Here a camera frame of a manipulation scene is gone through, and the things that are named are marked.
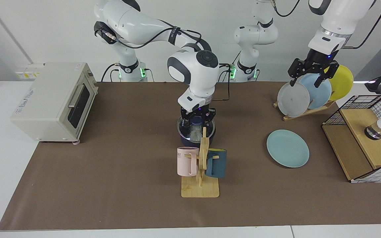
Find glass lid with blue knob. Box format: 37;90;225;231
177;116;216;142

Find white vermicelli bundle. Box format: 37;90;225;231
188;127;205;142

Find light blue plate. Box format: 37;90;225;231
299;73;332;109

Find grey plate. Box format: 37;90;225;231
277;81;310;118

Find yellow plate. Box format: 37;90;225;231
323;64;354;101

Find wooden plate rack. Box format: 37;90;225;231
273;100;336;121

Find teal flat plate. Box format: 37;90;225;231
266;129;310;168

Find pink ribbed cup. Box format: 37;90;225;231
177;147;200;177

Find dark teal cup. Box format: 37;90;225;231
206;149;227;179

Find wooden cup stand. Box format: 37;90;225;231
181;127;220;198

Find brown table cloth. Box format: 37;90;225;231
0;82;381;231

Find pale toaster oven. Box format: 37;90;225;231
10;62;99;145

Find black pot with blue handle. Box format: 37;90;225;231
178;116;217;147

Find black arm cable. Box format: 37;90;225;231
101;26;231;100
275;0;381;49

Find black foot cables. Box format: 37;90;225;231
209;50;242;82

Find wire basket with wooden floor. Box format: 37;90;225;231
322;95;381;183

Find white wall socket strip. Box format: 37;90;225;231
15;63;45;80

